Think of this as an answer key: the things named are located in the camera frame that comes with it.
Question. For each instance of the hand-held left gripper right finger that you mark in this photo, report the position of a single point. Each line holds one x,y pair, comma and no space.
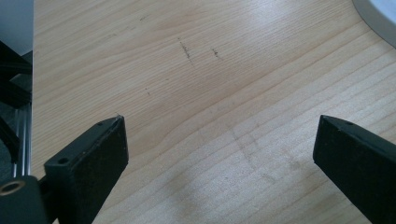
358,161

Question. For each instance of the black metal frame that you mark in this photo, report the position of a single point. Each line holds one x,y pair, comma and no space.
14,102

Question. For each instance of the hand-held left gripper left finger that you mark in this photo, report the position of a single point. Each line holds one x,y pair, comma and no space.
90,165

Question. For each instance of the white round plate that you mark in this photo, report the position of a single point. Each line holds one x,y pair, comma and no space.
381,15

